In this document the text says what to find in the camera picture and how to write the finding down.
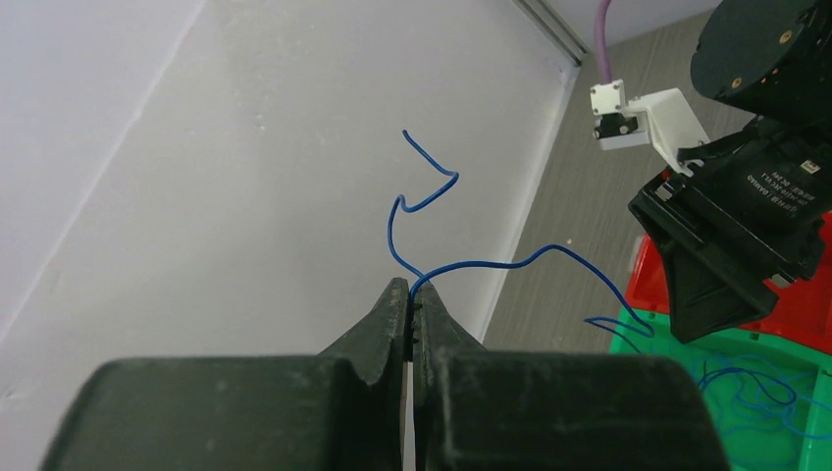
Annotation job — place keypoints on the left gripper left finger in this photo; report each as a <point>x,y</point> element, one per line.
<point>339,409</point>

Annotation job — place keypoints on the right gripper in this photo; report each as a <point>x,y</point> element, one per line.
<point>749,214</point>

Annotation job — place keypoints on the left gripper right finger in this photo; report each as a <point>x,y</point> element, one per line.
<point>480,409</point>

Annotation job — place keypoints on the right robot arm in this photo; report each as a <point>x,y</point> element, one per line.
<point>769,58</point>

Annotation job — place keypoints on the red plastic bin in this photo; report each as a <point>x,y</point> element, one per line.
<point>802,314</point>

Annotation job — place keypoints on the green plastic bin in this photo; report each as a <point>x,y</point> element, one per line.
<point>769,398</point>

